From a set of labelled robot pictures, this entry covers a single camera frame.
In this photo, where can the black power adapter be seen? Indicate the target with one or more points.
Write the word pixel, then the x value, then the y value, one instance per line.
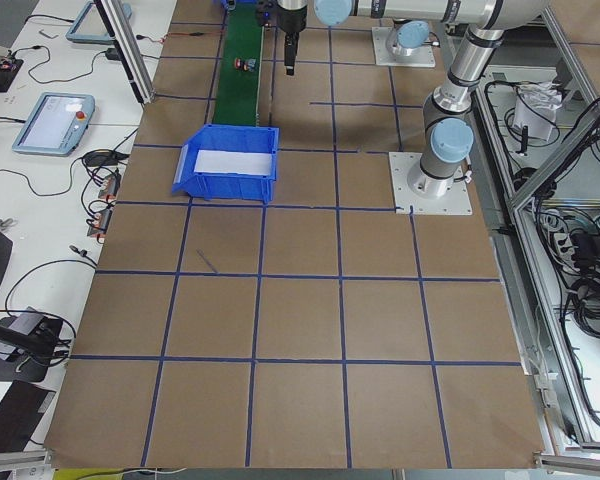
pixel 112 54

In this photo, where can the green conveyor belt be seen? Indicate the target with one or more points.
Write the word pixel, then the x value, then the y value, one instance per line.
pixel 237 94

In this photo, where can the blue bin with white liner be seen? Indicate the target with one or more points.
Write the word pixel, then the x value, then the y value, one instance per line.
pixel 229 162

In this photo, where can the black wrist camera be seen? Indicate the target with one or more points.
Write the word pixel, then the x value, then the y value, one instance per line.
pixel 265 12

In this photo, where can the far teach pendant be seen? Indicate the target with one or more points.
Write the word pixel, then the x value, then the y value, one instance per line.
pixel 88 27

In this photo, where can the white paper bag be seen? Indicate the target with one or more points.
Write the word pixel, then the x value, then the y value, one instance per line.
pixel 536 109

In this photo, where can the teach pendant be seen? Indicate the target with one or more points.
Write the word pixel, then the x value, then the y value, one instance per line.
pixel 56 124
pixel 88 27

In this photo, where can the aluminium frame post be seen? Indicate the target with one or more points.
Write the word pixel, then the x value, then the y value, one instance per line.
pixel 124 41

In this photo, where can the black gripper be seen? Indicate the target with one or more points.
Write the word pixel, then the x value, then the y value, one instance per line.
pixel 290 21

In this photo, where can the black monitor stand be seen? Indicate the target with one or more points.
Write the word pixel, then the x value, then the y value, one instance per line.
pixel 27 347

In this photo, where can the near teach pendant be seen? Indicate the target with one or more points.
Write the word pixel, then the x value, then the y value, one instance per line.
pixel 56 124

